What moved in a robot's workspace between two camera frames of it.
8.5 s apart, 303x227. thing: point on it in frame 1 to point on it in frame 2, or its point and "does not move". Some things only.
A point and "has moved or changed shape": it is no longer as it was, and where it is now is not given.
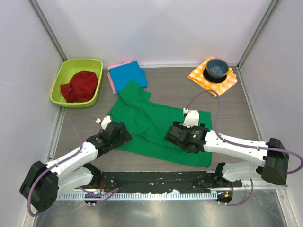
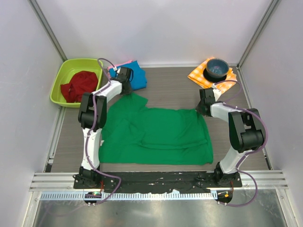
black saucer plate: (213, 80) does not move
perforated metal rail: (185, 196) does not move
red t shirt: (81, 88) does not move
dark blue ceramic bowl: (217, 68) does not move
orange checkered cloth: (197, 75) does not move
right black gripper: (180, 125) to (198, 109)
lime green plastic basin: (69, 68) does not move
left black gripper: (124, 137) to (129, 91)
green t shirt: (146, 121) has moved or changed shape
